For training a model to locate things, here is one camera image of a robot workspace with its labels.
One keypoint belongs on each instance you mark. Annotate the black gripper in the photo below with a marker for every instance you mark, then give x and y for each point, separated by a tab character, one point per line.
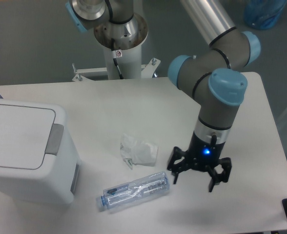
200	156

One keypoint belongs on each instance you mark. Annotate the white plastic trash can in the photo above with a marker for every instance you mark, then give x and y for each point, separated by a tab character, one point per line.
38	158

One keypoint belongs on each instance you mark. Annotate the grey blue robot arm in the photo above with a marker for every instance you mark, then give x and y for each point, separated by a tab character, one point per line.
212	80

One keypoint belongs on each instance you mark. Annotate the crushed clear plastic bottle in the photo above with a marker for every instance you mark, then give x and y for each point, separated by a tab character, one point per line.
134	193

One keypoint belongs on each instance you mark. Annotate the crumpled clear plastic bag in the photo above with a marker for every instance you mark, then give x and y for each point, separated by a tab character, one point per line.
135	151

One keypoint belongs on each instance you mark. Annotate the blue water jug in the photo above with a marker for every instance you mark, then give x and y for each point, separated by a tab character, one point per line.
263	14

